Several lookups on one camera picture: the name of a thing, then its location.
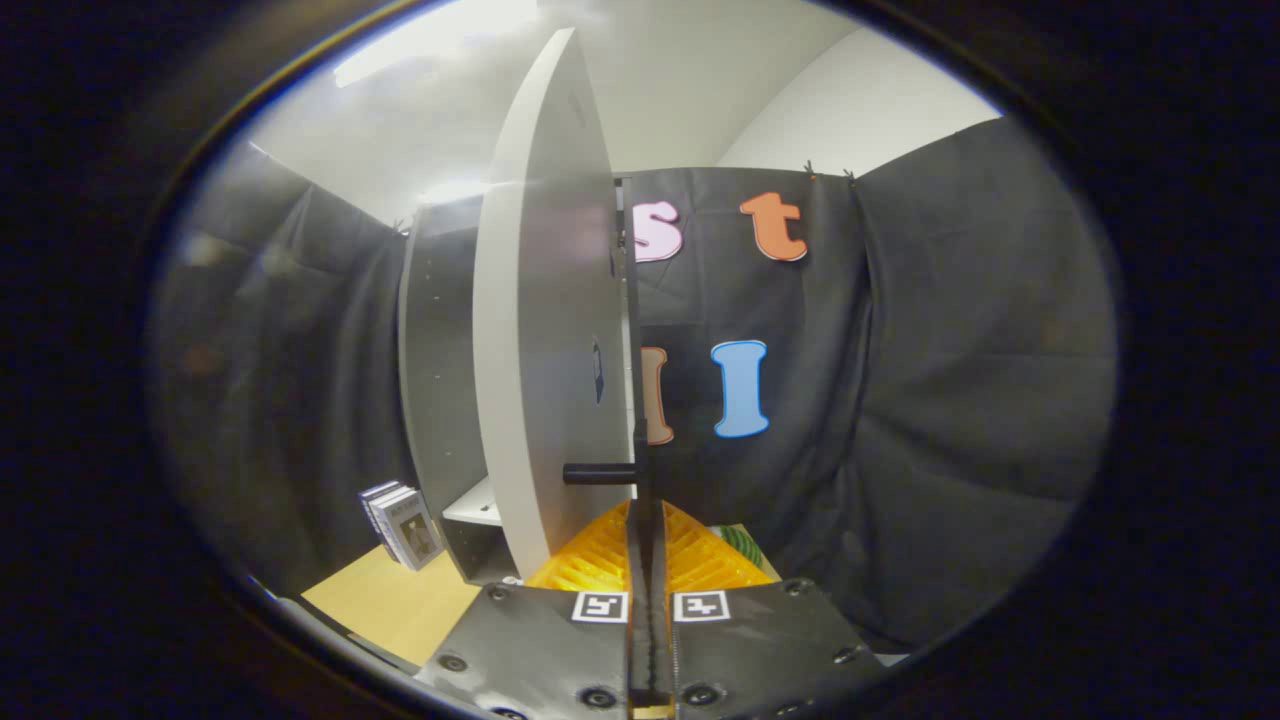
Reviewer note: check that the white shoe cabinet door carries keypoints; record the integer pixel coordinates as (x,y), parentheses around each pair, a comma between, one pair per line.
(545,330)

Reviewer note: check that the blue spine book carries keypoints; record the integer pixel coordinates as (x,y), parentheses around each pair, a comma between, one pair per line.
(370,500)

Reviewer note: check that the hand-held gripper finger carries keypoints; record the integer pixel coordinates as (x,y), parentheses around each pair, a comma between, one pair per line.
(659,620)
(640,620)

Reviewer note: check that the green striped object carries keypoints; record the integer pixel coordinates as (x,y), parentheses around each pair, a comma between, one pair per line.
(738,545)

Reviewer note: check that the grey shoe cabinet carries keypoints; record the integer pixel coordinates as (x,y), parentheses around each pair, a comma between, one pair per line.
(440,380)

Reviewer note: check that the grey cover book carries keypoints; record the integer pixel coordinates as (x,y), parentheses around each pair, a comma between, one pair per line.
(415,535)

